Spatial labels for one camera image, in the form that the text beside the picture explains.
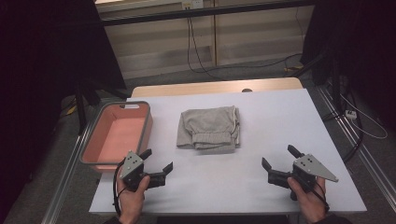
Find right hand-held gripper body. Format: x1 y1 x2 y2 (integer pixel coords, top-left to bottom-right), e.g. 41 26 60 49
267 154 339 201

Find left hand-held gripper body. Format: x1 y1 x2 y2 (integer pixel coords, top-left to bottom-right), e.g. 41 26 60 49
120 150 167 192

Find pink basket with grey rim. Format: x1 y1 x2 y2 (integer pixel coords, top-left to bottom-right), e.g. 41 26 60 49
78 101 154 174

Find grey pants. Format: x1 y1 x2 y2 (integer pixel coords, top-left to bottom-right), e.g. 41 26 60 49
176 105 242 154

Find person's right hand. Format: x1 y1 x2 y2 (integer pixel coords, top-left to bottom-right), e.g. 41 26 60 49
287 176 329 224

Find person's left hand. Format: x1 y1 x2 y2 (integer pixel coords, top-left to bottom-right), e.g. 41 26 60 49
116 175 151 224

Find white table cover sheet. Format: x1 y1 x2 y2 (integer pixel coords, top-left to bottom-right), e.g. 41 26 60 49
89 88 368 216

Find white power strip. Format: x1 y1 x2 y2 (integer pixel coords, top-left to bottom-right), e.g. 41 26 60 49
344 108 358 121

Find black stand legs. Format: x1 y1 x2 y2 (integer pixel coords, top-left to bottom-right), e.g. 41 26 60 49
74 77 133 135

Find light wooden table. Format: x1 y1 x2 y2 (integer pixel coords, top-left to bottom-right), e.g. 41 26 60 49
130 77 304 99

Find black curtain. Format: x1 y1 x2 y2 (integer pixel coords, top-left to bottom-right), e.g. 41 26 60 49
0 0 127 216
300 0 396 125

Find black horizontal bar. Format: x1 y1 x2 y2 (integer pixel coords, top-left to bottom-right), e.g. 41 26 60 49
100 0 316 28

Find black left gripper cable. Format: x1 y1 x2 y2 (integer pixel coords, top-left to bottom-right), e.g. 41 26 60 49
112 160 126 217

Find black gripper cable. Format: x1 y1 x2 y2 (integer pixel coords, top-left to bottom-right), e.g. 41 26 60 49
311 181 331 213
112 160 126 217

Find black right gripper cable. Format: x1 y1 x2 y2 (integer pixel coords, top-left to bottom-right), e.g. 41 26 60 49
311 181 331 213

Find aluminium frame rail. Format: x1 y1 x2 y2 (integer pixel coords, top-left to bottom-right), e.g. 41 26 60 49
317 84 396 213
40 122 96 224

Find black floor cable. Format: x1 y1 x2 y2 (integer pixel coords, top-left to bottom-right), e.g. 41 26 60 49
321 78 364 163

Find white floor cable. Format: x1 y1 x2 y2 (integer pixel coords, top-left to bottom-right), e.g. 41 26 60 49
338 92 389 140

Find black hanging wall cables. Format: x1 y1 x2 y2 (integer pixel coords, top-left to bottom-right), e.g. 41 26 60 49
186 17 304 81

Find white wall socket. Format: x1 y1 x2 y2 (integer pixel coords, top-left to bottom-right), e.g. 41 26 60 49
181 0 205 10

